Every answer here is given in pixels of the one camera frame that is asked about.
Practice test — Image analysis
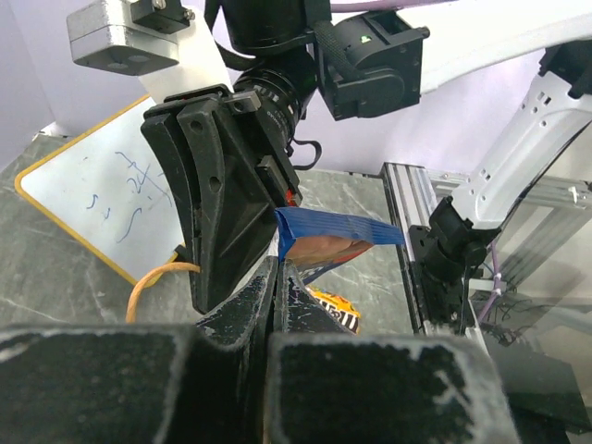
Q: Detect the white paper bag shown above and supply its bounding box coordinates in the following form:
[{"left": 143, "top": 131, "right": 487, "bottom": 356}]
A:
[{"left": 125, "top": 262, "right": 200, "bottom": 324}]

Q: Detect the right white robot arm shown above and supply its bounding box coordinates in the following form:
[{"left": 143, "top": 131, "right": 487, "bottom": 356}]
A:
[{"left": 141, "top": 1, "right": 591, "bottom": 443}]

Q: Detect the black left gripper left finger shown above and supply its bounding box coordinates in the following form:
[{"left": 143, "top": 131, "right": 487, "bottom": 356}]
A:
[{"left": 1, "top": 257, "right": 278, "bottom": 443}]

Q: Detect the blue Burts chips bag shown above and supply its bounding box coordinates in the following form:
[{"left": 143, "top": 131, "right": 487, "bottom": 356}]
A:
[{"left": 269, "top": 206, "right": 405, "bottom": 284}]

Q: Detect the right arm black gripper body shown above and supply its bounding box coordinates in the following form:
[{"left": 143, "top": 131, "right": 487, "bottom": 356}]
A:
[{"left": 164, "top": 64, "right": 317, "bottom": 208}]

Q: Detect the aluminium frame rail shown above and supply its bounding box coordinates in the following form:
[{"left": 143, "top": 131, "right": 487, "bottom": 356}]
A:
[{"left": 381, "top": 163, "right": 591, "bottom": 335}]

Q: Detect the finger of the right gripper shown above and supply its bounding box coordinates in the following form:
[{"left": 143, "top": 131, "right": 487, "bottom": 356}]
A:
[
  {"left": 140, "top": 104, "right": 204, "bottom": 278},
  {"left": 177, "top": 94, "right": 272, "bottom": 314}
]

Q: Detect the yellow M&M's packet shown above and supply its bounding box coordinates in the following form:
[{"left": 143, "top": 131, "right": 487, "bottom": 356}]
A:
[{"left": 307, "top": 286, "right": 361, "bottom": 334}]

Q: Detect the whiteboard with yellow frame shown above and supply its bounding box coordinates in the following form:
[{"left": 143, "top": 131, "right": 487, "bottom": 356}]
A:
[{"left": 15, "top": 96, "right": 183, "bottom": 284}]

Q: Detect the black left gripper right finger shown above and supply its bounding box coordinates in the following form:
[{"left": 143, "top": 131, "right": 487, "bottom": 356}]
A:
[{"left": 265, "top": 262, "right": 519, "bottom": 443}]

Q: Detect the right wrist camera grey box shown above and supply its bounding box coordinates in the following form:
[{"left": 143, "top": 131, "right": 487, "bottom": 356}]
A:
[{"left": 67, "top": 0, "right": 195, "bottom": 77}]

